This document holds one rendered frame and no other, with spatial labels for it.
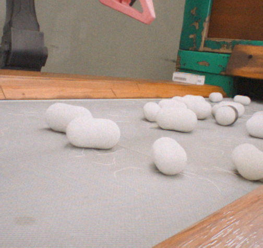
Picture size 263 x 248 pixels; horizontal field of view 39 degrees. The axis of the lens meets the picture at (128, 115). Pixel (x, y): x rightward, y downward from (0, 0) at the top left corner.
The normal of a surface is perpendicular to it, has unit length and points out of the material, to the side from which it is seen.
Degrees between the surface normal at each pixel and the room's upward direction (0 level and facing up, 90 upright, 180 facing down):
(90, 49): 90
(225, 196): 0
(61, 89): 45
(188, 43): 92
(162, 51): 90
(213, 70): 90
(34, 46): 71
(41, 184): 0
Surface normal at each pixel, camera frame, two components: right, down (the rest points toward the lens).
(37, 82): 0.63, -0.56
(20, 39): 0.58, -0.14
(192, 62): -0.62, 0.04
